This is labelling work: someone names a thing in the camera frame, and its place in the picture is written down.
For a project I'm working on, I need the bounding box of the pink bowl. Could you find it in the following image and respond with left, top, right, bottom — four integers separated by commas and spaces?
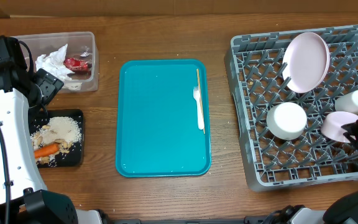
321, 111, 358, 143

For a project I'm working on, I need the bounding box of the wooden chopstick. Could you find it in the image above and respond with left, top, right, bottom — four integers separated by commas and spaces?
196, 68, 206, 134

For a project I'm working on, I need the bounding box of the white plastic cup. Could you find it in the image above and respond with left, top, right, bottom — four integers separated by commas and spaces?
334, 90, 358, 114

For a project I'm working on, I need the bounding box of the red snack wrapper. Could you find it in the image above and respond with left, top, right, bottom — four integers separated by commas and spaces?
63, 58, 92, 72

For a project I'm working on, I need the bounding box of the grey dishwasher rack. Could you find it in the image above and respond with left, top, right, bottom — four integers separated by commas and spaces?
224, 25, 358, 191

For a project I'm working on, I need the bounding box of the teal serving tray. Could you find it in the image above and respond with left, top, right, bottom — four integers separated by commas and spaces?
116, 59, 212, 178

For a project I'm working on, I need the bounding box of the white plastic fork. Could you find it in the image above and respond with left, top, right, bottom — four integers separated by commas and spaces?
193, 86, 204, 130

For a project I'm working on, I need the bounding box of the crumpled white tissue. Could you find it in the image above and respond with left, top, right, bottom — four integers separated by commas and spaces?
35, 44, 73, 82

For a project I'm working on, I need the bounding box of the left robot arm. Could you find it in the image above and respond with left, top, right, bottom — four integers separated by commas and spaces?
0, 35, 109, 223

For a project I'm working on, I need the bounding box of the orange carrot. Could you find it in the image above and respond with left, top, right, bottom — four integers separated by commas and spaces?
34, 143, 60, 159

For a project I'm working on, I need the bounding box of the white round plate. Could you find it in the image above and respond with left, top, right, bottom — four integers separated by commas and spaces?
282, 32, 330, 93

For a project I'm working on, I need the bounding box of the light green bowl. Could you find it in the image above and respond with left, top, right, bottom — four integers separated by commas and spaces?
266, 102, 307, 140

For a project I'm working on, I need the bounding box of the pile of white rice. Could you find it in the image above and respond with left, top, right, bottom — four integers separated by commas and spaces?
30, 116, 84, 168

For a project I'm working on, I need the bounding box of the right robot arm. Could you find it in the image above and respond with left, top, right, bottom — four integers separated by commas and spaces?
264, 120, 358, 224

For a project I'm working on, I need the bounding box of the black rectangular tray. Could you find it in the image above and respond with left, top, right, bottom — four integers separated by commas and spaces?
29, 109, 85, 168

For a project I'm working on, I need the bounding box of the clear crumpled plastic wrapper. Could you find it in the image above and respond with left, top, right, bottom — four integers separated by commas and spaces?
80, 46, 92, 58

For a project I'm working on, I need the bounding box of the clear plastic waste bin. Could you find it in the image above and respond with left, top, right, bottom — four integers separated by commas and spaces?
16, 32, 99, 93

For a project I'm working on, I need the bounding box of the pile of peanuts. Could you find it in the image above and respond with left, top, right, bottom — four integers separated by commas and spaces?
31, 124, 70, 165

